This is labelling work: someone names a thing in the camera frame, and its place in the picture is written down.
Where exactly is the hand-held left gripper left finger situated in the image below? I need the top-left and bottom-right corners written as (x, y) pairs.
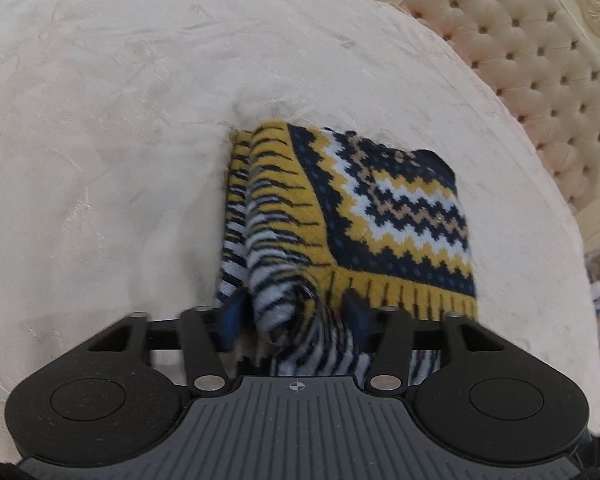
top-left (87, 294), bottom-right (253, 395)

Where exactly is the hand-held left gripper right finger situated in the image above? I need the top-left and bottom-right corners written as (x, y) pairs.
top-left (343, 296), bottom-right (506, 395)

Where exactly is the navy yellow zigzag knit sweater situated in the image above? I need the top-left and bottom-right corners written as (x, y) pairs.
top-left (214, 120), bottom-right (481, 380)

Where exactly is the white bedspread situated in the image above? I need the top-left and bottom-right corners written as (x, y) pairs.
top-left (0, 0), bottom-right (600, 441)

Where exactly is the cream tufted headboard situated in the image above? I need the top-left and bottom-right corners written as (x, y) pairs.
top-left (357, 0), bottom-right (600, 261)

